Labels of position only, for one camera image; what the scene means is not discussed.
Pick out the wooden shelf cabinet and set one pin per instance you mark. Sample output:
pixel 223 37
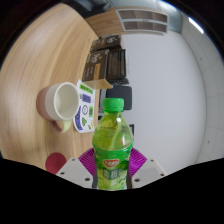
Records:
pixel 110 21

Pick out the green drink bottle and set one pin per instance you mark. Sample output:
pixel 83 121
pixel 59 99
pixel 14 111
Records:
pixel 112 150

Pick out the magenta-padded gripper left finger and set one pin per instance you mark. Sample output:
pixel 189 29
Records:
pixel 75 171

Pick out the white and brown mug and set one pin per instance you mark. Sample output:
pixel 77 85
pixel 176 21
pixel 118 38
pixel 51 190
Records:
pixel 65 101

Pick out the dark carton with tan side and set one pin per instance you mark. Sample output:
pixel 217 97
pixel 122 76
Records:
pixel 95 66

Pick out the black mesh office chair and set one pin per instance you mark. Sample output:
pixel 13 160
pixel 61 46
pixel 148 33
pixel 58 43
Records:
pixel 131 130

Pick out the flat round red coaster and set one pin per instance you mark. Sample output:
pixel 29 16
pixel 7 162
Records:
pixel 55 162

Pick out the rectangular ceiling light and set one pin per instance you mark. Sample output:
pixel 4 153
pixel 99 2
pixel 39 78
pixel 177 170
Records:
pixel 196 25

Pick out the dark printed carton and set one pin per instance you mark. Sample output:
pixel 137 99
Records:
pixel 106 42
pixel 117 65

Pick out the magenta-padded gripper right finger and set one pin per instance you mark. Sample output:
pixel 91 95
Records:
pixel 148 171

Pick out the white printed leaflet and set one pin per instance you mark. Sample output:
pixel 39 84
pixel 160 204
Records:
pixel 86 110

